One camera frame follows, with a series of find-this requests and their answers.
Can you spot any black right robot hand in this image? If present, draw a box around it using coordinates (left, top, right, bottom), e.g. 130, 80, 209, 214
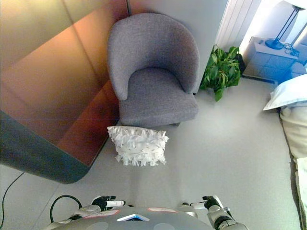
190, 195, 224, 210

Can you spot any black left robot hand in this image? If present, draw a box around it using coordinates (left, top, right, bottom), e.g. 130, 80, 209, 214
92, 195, 126, 213

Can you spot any white ruffled pillow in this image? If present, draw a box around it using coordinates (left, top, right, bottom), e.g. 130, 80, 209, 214
106, 126, 169, 167

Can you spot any light blue bed pillow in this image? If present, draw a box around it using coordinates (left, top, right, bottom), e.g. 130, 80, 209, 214
262, 73, 307, 111

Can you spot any grey robot torso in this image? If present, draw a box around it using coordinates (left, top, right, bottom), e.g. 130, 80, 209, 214
47, 203, 214, 230

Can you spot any cream bed duvet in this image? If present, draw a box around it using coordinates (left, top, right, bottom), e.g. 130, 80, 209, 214
279, 102, 307, 230

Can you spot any grey fabric armchair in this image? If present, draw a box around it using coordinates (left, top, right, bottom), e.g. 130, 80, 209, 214
106, 12, 201, 128

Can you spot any green leafy potted plant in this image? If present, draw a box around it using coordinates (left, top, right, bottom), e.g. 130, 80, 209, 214
199, 44, 243, 102

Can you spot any white nightstand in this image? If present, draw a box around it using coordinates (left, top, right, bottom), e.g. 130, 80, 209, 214
242, 36, 301, 83

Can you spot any blue base table lamp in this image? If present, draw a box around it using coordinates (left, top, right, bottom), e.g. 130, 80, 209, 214
264, 0, 307, 51

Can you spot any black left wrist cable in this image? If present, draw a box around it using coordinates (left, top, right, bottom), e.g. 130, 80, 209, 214
49, 194, 83, 222

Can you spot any thin black floor cable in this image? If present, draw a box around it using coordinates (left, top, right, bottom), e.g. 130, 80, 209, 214
0, 171, 25, 222

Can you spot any tangled dark cable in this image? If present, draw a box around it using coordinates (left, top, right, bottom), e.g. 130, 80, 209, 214
283, 42, 300, 56

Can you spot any white ribbed wall panel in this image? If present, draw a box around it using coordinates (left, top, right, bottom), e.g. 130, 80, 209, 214
214, 0, 262, 48

